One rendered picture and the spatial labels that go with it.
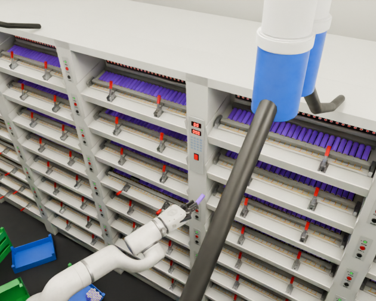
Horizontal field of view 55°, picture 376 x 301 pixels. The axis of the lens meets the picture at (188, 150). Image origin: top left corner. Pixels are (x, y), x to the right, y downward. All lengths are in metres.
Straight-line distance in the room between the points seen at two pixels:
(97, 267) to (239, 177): 1.00
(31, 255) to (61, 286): 1.81
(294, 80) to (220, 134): 1.00
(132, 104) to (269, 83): 1.24
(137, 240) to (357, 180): 0.83
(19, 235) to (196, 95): 2.31
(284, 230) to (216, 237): 1.18
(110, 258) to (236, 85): 0.77
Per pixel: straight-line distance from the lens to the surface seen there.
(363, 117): 1.17
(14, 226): 3.41
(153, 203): 1.95
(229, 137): 1.41
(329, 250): 1.59
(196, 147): 1.49
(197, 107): 1.38
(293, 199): 1.46
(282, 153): 1.36
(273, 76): 0.44
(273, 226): 1.61
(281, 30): 0.42
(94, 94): 1.78
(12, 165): 3.07
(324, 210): 1.45
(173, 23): 1.85
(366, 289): 1.76
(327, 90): 1.29
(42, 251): 3.12
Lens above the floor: 2.31
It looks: 37 degrees down
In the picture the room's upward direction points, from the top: 1 degrees counter-clockwise
